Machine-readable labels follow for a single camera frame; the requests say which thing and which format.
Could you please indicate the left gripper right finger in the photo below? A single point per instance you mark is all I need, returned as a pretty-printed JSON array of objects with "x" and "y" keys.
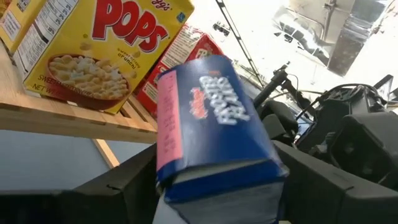
[{"x": 326, "y": 202}]

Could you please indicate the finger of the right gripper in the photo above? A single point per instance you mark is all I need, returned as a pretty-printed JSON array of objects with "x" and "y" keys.
[
  {"x": 280, "y": 121},
  {"x": 373, "y": 146}
]

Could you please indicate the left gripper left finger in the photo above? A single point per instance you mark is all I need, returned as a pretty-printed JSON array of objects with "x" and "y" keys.
[{"x": 93, "y": 205}]

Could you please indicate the blue Frosted Flakes cereal box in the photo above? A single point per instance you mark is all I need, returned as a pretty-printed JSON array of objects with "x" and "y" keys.
[{"x": 211, "y": 124}]

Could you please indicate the red Froot Loops cereal box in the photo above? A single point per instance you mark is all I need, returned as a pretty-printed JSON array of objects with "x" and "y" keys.
[{"x": 183, "y": 46}]

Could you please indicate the yellow Corn Pops cereal box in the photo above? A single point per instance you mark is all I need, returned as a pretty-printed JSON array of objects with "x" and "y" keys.
[
  {"x": 102, "y": 46},
  {"x": 15, "y": 18}
]

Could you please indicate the wooden slatted shelf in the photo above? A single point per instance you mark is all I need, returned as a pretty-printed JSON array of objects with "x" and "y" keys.
[{"x": 62, "y": 118}]

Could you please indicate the blue grey table mat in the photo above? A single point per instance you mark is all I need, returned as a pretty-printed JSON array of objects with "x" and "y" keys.
[{"x": 46, "y": 161}]

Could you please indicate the silver ceiling air duct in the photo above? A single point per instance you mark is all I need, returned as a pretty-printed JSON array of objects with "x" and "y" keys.
[{"x": 342, "y": 37}]

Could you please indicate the black overhead rail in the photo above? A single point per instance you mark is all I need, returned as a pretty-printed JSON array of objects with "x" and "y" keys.
[{"x": 237, "y": 37}]

